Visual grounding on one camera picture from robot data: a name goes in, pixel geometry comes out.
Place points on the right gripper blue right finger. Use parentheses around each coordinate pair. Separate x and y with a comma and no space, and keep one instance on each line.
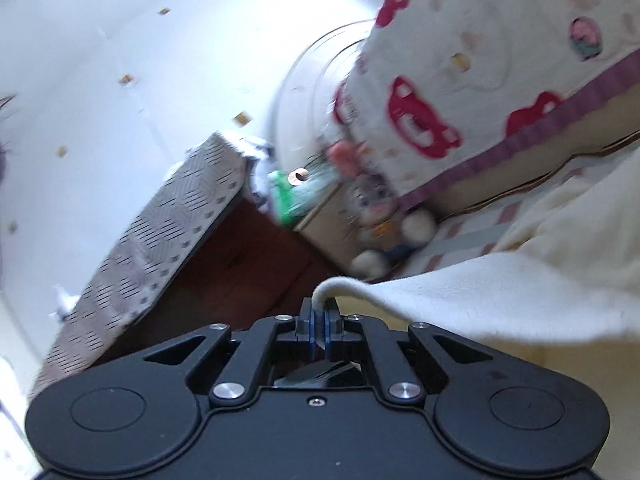
(333,330)

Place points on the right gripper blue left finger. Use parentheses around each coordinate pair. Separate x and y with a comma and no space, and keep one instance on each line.
(306,330)

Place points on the white fleece garment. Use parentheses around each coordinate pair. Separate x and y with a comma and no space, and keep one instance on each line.
(567,271)

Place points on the dark wooden cabinet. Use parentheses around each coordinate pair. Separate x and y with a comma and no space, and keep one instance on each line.
(246,268)

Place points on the beige bedside box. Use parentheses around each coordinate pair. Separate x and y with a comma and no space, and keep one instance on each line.
(330,228)

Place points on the grey bunny plush toy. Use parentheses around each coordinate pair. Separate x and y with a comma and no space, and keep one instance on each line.
(387,234)

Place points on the green plastic bag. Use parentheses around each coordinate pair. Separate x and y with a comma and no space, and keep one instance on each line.
(293,194)

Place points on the grey patterned cabinet cloth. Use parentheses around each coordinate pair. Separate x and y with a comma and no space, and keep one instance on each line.
(143,262)

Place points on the checked bed sheet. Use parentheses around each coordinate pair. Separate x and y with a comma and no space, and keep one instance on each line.
(472,235)

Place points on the beige mattress edge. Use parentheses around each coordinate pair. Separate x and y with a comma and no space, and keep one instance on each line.
(530,168)

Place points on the bear print bed cover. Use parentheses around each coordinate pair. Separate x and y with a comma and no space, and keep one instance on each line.
(443,90)

